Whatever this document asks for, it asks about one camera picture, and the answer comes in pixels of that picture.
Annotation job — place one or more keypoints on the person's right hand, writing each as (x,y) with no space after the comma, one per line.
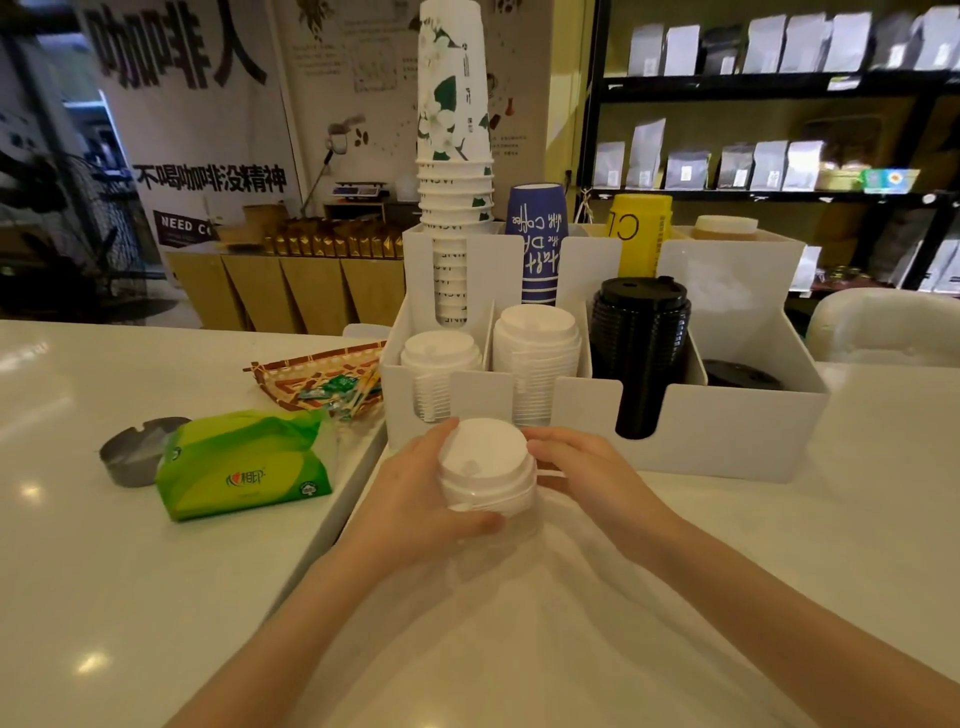
(600,487)

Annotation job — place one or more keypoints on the person's left hand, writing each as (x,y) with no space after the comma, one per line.
(397,510)

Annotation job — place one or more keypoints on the person's right fingers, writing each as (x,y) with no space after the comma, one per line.
(547,450)

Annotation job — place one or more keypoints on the person's left thumb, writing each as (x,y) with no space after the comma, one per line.
(442,436)

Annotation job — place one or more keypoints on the person's left forearm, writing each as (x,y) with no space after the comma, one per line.
(300,645)

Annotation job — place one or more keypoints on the person's right forearm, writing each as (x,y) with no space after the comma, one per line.
(787,630)

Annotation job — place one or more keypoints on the stack of small white lids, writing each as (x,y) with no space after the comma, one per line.
(441,356)

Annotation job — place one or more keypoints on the bundle of wrapped stir sticks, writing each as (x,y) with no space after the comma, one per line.
(364,394)

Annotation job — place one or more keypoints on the stack of large white lids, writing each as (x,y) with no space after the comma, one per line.
(536,345)

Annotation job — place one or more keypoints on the green sachet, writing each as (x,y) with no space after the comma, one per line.
(330,388)

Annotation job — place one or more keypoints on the tall stack of black lids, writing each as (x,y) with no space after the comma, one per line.
(637,337)

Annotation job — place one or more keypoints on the woven bamboo tray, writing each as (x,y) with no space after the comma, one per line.
(285,375)

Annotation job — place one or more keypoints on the clear plastic bag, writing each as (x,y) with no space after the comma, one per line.
(540,637)

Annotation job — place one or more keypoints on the white cup and lid organizer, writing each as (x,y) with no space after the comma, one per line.
(735,427)

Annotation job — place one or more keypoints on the green tissue packet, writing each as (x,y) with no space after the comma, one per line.
(240,469)

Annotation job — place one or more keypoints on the short stack of black lids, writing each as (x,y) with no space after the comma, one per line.
(739,375)

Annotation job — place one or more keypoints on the stack of blue paper cups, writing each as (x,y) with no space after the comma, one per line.
(537,240)

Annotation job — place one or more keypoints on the wooden display counter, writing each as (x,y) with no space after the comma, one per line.
(285,292)

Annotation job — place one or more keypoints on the row of gold packets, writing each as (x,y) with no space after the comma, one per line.
(337,241)

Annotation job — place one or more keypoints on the stack of yellow paper cups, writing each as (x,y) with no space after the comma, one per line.
(639,232)

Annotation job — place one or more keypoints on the digital scale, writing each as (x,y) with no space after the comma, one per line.
(360,189)

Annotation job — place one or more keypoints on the brown paper bag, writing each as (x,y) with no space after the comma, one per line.
(264,221)

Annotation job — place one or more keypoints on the stack of beige cups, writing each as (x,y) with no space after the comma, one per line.
(724,226)

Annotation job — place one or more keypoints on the grey ashtray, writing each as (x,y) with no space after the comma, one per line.
(131,454)

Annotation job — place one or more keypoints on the stack of floral paper cups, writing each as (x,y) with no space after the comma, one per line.
(454,112)

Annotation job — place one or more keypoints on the row of silver coffee bags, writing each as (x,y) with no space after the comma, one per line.
(720,165)
(802,41)

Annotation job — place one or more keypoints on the white banner with black letters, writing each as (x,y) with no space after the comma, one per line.
(195,112)

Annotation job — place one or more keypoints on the black shelf rack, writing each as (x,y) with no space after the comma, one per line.
(750,86)

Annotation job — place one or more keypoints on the green box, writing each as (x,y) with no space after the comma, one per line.
(890,181)

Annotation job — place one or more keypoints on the white bags on low shelf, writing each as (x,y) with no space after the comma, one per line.
(945,266)

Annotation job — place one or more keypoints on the white illustrated wall poster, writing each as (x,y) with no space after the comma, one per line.
(360,90)

